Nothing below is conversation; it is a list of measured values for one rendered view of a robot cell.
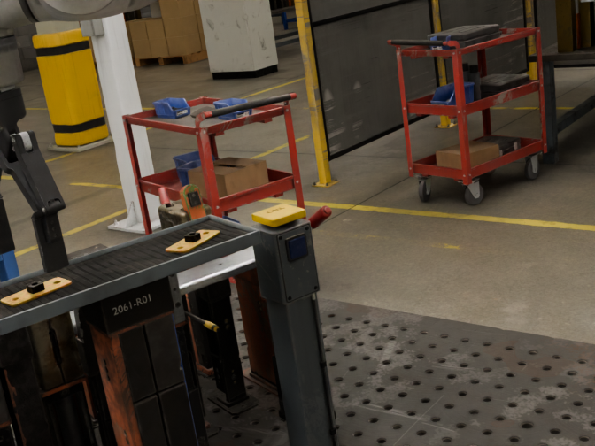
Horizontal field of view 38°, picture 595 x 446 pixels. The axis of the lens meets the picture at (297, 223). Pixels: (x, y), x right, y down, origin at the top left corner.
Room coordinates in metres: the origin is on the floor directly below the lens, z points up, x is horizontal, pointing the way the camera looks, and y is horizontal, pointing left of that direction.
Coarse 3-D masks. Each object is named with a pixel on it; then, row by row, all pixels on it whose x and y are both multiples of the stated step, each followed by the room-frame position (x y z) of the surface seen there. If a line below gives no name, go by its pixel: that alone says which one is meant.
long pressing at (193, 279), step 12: (240, 252) 1.56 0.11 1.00; (252, 252) 1.55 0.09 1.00; (204, 264) 1.52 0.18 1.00; (216, 264) 1.51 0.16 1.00; (228, 264) 1.50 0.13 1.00; (240, 264) 1.48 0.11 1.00; (252, 264) 1.49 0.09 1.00; (180, 276) 1.47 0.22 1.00; (192, 276) 1.46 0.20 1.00; (204, 276) 1.44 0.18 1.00; (216, 276) 1.45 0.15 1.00; (228, 276) 1.46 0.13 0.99; (180, 288) 1.41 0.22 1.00; (192, 288) 1.42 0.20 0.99; (72, 312) 1.37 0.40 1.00
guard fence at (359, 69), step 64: (320, 0) 5.87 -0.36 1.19; (384, 0) 6.45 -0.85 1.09; (448, 0) 7.14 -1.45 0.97; (512, 0) 8.01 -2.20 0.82; (320, 64) 5.80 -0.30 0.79; (384, 64) 6.38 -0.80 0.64; (448, 64) 7.06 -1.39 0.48; (512, 64) 7.94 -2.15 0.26; (320, 128) 5.67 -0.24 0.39; (384, 128) 6.33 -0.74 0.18
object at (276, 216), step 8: (272, 208) 1.27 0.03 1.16; (280, 208) 1.26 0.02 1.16; (288, 208) 1.25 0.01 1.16; (296, 208) 1.25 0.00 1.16; (256, 216) 1.24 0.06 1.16; (264, 216) 1.23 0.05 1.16; (272, 216) 1.22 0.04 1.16; (280, 216) 1.22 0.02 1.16; (288, 216) 1.22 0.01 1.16; (296, 216) 1.23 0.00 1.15; (304, 216) 1.23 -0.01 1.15; (264, 224) 1.23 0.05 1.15; (272, 224) 1.21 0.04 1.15; (280, 224) 1.21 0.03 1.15
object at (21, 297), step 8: (56, 280) 1.07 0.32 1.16; (64, 280) 1.07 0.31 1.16; (32, 288) 1.03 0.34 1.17; (40, 288) 1.04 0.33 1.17; (48, 288) 1.04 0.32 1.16; (56, 288) 1.04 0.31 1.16; (8, 296) 1.03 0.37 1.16; (16, 296) 1.03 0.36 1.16; (24, 296) 1.02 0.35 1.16; (32, 296) 1.02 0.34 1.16; (40, 296) 1.02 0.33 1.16; (8, 304) 1.01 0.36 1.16; (16, 304) 1.00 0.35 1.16
